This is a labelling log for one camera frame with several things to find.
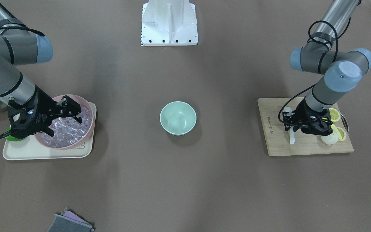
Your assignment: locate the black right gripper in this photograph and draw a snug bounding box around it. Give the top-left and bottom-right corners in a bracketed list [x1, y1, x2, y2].
[8, 86, 82, 139]

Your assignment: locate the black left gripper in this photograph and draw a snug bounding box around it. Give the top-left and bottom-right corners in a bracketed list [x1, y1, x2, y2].
[282, 97, 333, 135]

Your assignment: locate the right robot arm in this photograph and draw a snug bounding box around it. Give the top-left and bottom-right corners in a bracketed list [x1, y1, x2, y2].
[0, 3, 82, 139]

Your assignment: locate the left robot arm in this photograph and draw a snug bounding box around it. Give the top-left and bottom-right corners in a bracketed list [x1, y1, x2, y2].
[278, 0, 371, 136]

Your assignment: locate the pile of clear ice cubes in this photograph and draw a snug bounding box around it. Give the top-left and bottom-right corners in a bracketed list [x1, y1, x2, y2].
[41, 107, 93, 148]

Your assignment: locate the pink bowl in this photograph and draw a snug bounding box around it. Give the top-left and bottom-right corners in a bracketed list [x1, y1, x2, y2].
[35, 94, 96, 150]

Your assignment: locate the mint green bowl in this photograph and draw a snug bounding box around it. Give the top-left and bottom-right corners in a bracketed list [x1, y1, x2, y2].
[159, 101, 197, 136]

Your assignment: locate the white round lemon half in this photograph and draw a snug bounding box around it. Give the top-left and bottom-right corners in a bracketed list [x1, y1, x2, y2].
[320, 132, 339, 146]

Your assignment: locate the wooden cutting board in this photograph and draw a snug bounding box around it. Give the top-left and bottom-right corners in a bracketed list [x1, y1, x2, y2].
[258, 97, 354, 157]

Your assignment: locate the cream plastic tray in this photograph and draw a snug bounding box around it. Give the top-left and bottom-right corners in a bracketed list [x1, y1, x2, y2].
[3, 102, 97, 161]

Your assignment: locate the green lime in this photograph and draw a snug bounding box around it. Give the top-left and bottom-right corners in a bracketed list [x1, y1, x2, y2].
[4, 128, 22, 141]

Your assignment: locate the grey folded cloth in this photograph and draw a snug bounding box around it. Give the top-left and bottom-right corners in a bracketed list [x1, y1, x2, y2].
[47, 209, 95, 232]

